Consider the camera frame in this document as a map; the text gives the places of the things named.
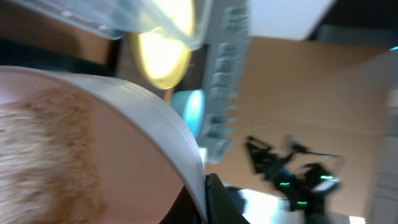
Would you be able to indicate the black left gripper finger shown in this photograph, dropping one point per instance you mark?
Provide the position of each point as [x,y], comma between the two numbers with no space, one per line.
[220,207]

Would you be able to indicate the pink bowl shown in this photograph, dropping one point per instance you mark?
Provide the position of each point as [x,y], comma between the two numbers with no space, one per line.
[148,161]

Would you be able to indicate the rice and peanut shell waste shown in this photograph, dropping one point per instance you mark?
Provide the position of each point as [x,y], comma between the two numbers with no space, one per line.
[48,168]

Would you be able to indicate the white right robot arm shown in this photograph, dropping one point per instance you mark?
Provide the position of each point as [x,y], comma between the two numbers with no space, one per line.
[303,197]

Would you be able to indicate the clear plastic waste bin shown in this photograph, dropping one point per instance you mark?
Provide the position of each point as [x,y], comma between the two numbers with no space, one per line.
[112,18]

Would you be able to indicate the light blue bowl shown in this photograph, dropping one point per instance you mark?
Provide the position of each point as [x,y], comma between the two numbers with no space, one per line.
[190,106]

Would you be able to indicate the yellow plate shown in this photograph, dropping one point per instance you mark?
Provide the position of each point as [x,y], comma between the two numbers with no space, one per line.
[161,60]

